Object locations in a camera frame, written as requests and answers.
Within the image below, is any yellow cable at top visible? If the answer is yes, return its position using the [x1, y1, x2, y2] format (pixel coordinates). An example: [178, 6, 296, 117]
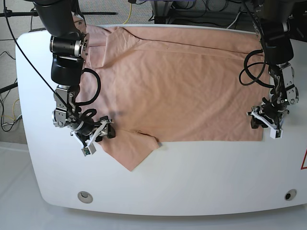
[123, 4, 133, 25]

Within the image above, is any silver left table grommet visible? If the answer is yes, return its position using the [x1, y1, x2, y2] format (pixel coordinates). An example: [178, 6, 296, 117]
[77, 191, 93, 204]

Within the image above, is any white cable at top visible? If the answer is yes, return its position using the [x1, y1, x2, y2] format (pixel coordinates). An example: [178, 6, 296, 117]
[227, 11, 242, 29]

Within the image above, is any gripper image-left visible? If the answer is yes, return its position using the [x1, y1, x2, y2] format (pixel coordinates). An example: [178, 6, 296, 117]
[70, 116, 116, 148]

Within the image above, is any red triangle table marking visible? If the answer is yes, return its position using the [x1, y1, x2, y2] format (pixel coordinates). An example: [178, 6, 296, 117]
[301, 150, 307, 170]

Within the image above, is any peach pink T-shirt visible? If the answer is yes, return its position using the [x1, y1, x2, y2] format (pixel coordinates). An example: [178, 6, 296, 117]
[85, 25, 268, 171]

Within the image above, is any yellow cable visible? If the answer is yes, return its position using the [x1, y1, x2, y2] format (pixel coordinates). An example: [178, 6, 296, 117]
[123, 4, 133, 25]
[1, 98, 22, 122]

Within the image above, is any dark right table grommet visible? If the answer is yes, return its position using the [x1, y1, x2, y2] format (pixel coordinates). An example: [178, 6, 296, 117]
[284, 189, 297, 201]

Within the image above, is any yellow cable at left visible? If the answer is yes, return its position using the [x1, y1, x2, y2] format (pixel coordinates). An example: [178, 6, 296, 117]
[1, 98, 22, 122]

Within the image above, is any black tripod stand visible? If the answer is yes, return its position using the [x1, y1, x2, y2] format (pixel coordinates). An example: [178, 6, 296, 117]
[0, 9, 118, 17]

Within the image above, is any black cable on arm image-right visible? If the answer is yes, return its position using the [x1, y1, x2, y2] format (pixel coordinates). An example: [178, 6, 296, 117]
[238, 49, 276, 88]

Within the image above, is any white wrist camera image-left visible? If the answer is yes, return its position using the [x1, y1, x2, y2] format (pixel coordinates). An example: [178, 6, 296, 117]
[81, 144, 96, 156]

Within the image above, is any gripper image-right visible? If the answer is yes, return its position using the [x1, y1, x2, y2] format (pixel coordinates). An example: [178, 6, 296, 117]
[247, 103, 289, 129]

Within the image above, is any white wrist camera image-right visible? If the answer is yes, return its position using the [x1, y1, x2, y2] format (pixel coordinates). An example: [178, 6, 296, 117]
[270, 129, 283, 139]

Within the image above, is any grey robot base frame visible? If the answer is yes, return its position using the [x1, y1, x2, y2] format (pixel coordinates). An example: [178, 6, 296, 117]
[148, 0, 196, 24]

